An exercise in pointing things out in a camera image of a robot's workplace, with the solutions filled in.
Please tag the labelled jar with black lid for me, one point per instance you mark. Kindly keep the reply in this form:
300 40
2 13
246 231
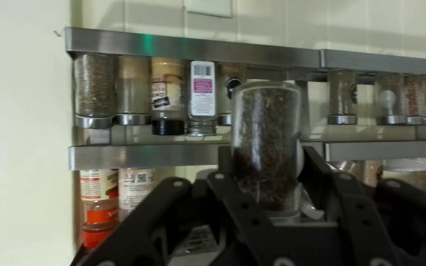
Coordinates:
168 92

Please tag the glass jar of pale powder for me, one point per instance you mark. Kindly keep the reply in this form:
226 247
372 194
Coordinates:
133 88

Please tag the red spice bottle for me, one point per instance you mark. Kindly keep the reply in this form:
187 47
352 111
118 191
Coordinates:
99 207

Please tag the glass jar with dark sticker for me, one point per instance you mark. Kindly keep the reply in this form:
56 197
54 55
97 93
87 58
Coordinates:
226 79

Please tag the glass jar of dark spice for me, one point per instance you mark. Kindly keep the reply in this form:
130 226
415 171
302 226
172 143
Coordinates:
265 140

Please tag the glass jar of green herbs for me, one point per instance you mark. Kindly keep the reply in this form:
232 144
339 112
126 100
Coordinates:
94 87

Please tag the white labelled spice bottle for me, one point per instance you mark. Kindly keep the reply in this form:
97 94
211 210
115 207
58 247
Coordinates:
135 188

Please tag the glass jar with white ball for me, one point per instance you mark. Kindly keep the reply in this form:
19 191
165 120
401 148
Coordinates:
389 96

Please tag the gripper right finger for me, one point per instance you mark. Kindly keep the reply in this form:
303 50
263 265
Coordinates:
379 229

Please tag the glass jar of brown spice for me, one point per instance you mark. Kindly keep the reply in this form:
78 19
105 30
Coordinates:
342 94

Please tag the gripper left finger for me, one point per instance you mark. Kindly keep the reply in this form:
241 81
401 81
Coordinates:
150 229

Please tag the short steel spice rack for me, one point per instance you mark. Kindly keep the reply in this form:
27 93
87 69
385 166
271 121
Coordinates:
383 62

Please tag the long steel spice rack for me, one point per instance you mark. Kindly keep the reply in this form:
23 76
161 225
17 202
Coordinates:
183 47

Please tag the bottle with white pink label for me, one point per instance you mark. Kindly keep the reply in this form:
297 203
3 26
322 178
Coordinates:
202 92

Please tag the glass jar of reddish seeds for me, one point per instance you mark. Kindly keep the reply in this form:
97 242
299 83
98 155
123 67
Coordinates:
414 96

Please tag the clear jar of tan grains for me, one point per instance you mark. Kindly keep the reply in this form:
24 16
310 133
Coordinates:
364 171

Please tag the jar with white lid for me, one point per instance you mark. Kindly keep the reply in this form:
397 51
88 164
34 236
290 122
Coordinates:
420 173

